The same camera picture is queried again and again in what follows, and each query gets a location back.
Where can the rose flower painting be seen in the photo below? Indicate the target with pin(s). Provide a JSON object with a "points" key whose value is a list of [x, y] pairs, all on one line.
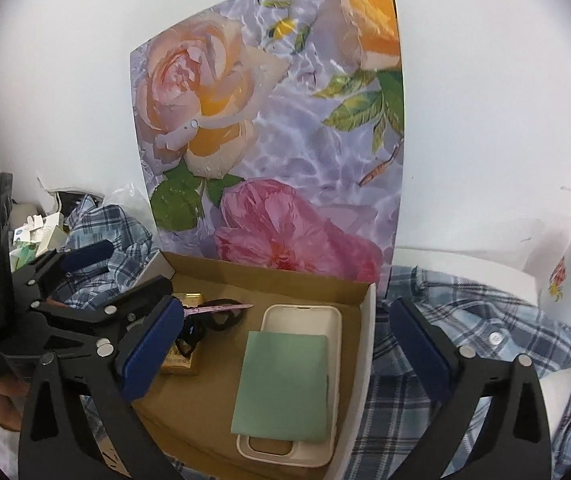
{"points": [[271, 133]]}

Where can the pile of small boxes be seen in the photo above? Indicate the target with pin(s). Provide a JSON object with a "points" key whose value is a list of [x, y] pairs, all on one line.
{"points": [[36, 237]]}

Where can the black clip with pink strap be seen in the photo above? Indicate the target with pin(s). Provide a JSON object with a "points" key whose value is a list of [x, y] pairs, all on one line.
{"points": [[216, 315]]}

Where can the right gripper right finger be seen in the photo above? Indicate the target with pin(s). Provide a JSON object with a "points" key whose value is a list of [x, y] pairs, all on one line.
{"points": [[514, 442]]}

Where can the person's left hand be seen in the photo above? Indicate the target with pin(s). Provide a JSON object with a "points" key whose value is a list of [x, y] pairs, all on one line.
{"points": [[11, 389]]}

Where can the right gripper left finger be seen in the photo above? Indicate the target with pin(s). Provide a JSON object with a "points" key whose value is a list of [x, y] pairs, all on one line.
{"points": [[79, 422]]}

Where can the white cardboard box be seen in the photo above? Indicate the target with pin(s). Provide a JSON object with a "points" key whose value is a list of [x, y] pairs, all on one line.
{"points": [[190, 416]]}

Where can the gold cigarette pack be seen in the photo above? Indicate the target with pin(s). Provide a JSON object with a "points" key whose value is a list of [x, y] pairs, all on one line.
{"points": [[182, 357]]}

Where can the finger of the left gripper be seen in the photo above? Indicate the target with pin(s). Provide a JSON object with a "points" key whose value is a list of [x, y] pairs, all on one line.
{"points": [[130, 299], [37, 279]]}

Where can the blue plaid shirt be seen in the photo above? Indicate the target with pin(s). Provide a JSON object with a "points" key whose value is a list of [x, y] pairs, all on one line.
{"points": [[483, 323]]}

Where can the beige phone case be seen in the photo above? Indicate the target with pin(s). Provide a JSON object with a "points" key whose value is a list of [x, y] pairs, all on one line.
{"points": [[305, 320]]}

